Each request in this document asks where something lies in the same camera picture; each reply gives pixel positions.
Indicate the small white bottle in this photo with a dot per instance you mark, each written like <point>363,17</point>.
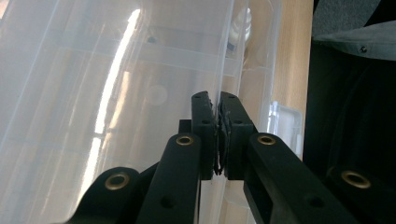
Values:
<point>241,29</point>

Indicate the clear plastic storage box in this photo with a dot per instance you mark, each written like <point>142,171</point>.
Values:
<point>77,93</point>

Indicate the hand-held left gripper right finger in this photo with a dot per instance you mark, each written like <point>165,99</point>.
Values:
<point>238,130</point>

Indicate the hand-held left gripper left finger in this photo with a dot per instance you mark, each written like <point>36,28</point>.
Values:
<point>204,124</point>

